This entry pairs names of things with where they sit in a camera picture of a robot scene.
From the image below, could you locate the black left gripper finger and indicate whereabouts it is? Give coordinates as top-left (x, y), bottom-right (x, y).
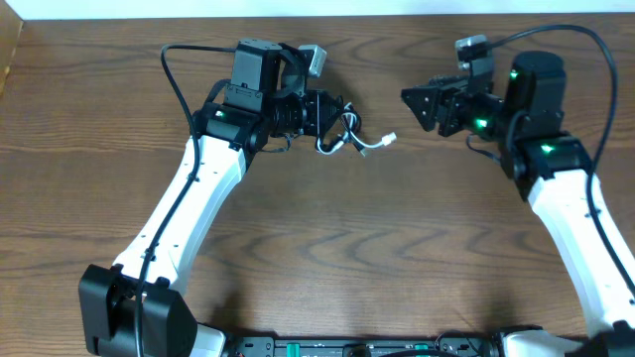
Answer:
top-left (316, 123), bottom-right (342, 149)
top-left (317, 92), bottom-right (343, 123)

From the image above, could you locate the white USB cable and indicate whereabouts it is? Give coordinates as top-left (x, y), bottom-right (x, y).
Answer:
top-left (316, 102), bottom-right (398, 156)

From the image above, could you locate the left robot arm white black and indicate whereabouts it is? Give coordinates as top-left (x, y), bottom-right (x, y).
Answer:
top-left (78, 38), bottom-right (343, 356)

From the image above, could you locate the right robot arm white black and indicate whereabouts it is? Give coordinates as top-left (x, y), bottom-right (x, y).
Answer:
top-left (401, 51), bottom-right (634, 356)

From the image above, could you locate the cardboard panel at left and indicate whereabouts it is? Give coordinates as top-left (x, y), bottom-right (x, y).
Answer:
top-left (0, 0), bottom-right (24, 93)

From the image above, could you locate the black left camera cable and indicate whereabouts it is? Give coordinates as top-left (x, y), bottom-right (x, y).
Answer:
top-left (132, 43), bottom-right (238, 357)

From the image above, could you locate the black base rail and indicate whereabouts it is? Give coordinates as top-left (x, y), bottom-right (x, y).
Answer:
top-left (220, 330), bottom-right (502, 357)

